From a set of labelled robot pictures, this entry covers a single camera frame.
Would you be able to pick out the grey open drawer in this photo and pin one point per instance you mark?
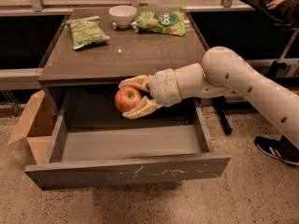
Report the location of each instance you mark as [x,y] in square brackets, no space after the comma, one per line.
[93,145]

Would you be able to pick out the green snack bag left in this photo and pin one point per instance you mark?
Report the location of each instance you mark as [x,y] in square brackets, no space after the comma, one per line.
[86,32]

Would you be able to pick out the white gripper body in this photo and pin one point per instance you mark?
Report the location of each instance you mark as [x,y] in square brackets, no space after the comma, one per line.
[163,87]

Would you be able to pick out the grey counter cabinet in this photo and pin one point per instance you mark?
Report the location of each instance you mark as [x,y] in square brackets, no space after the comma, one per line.
[127,53]

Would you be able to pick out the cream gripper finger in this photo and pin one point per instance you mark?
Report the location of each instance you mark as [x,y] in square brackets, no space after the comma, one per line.
[141,82]
[145,107]

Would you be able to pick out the person's hand on laptop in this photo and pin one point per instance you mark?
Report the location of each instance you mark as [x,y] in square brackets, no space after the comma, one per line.
[275,3]

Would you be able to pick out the red apple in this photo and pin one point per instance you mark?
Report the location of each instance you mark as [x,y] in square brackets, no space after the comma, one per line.
[127,98]

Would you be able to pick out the white ceramic bowl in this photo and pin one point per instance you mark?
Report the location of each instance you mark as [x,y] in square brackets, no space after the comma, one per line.
[123,16]

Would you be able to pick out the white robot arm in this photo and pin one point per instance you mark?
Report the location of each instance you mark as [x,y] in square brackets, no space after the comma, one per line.
[220,72]

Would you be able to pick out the black white sneaker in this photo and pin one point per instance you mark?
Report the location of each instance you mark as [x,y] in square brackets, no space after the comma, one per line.
[282,150]

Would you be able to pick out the brown cardboard box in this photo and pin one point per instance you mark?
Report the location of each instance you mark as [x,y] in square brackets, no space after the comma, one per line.
[35,126]

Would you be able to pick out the green chip bag right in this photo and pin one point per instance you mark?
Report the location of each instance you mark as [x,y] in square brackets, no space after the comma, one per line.
[168,23]

